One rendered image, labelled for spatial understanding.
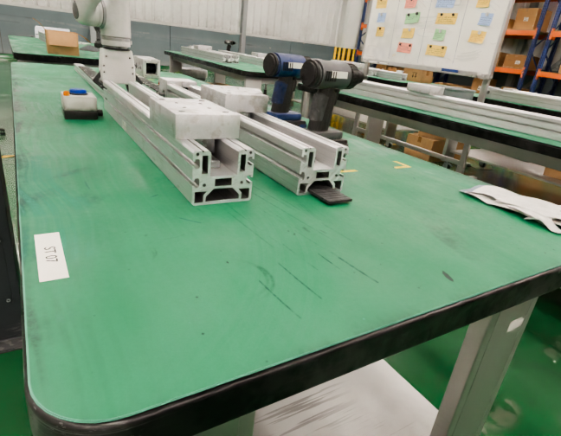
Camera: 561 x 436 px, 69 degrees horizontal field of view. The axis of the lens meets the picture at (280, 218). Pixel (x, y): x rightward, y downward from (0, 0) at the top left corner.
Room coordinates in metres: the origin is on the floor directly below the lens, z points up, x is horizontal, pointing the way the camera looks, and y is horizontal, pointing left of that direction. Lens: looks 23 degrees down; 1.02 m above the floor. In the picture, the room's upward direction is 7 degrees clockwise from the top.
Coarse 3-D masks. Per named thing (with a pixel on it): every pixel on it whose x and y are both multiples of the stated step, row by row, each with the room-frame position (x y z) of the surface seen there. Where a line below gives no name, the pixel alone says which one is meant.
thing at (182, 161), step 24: (120, 96) 1.02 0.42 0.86; (144, 96) 1.12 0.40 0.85; (120, 120) 1.03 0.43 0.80; (144, 120) 0.86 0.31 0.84; (144, 144) 0.82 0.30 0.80; (168, 144) 0.68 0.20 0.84; (192, 144) 0.61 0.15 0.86; (216, 144) 0.68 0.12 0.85; (240, 144) 0.64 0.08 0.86; (168, 168) 0.67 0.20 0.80; (192, 168) 0.57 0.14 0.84; (216, 168) 0.63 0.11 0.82; (240, 168) 0.63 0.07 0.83; (192, 192) 0.57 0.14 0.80; (216, 192) 0.63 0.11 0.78; (240, 192) 0.61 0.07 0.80
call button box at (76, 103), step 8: (64, 96) 1.05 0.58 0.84; (72, 96) 1.06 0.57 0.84; (80, 96) 1.07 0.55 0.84; (88, 96) 1.08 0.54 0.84; (64, 104) 1.04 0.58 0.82; (72, 104) 1.05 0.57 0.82; (80, 104) 1.06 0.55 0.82; (88, 104) 1.08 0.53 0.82; (96, 104) 1.09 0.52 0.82; (64, 112) 1.04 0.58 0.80; (72, 112) 1.05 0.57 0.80; (80, 112) 1.06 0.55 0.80; (88, 112) 1.07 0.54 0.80; (96, 112) 1.08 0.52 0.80
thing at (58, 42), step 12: (48, 36) 3.01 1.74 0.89; (60, 36) 3.05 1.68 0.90; (72, 36) 3.09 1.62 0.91; (48, 48) 3.02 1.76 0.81; (60, 48) 3.06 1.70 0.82; (72, 48) 3.10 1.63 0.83; (408, 72) 5.45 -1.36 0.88; (420, 72) 5.30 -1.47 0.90; (432, 72) 5.37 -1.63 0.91; (216, 84) 5.48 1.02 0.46; (420, 132) 4.69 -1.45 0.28; (420, 144) 4.63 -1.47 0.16; (432, 144) 4.50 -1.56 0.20; (444, 144) 4.60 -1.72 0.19; (420, 156) 4.60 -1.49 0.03; (456, 156) 4.74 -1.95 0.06
